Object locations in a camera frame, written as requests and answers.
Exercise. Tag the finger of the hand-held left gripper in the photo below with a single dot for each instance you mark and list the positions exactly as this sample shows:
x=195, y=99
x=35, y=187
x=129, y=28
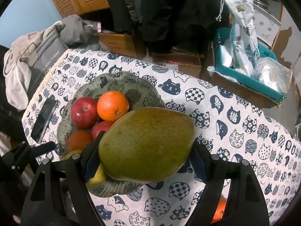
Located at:
x=45, y=147

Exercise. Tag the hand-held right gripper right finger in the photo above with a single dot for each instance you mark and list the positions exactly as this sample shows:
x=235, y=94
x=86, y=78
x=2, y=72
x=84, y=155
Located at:
x=199, y=167

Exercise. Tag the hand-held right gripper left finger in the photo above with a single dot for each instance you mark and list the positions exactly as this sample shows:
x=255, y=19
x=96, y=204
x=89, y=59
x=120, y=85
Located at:
x=90, y=167

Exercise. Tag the yellow pear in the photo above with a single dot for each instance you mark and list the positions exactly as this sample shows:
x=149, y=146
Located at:
x=97, y=179

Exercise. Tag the orange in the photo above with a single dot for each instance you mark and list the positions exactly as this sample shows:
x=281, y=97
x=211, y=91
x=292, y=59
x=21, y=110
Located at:
x=78, y=140
x=219, y=210
x=112, y=106

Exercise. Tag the red apple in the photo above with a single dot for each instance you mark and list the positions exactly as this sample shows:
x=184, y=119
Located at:
x=102, y=128
x=83, y=114

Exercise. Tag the green mango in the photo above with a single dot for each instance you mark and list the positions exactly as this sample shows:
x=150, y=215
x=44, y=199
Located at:
x=145, y=143

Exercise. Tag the scalloped glass bowl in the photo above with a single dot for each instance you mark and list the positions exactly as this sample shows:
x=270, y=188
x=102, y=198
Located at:
x=138, y=94

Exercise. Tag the black smartphone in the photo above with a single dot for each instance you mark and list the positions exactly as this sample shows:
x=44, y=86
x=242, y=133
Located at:
x=43, y=120

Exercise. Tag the cat print tablecloth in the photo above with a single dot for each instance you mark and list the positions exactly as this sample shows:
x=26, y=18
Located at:
x=223, y=127

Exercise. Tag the grey lettered bag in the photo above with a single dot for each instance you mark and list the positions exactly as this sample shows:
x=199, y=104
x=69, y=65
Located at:
x=47, y=56

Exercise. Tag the beige towel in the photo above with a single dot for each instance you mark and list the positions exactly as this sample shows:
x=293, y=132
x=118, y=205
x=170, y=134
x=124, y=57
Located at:
x=16, y=61

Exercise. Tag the teal cardboard box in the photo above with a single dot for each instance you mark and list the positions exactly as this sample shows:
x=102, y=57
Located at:
x=244, y=82

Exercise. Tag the brown cardboard box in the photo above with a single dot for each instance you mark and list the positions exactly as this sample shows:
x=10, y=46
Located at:
x=181, y=62

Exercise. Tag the clear plastic bag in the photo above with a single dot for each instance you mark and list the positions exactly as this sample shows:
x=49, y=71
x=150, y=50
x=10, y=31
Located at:
x=270, y=74

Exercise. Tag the grey garment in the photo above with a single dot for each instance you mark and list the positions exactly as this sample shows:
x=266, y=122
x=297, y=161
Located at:
x=75, y=28

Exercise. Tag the white printed plastic bag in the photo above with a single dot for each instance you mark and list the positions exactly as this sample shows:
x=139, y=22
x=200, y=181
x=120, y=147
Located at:
x=242, y=28

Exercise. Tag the dark hanging jackets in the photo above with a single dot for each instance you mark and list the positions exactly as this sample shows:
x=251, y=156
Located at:
x=176, y=11

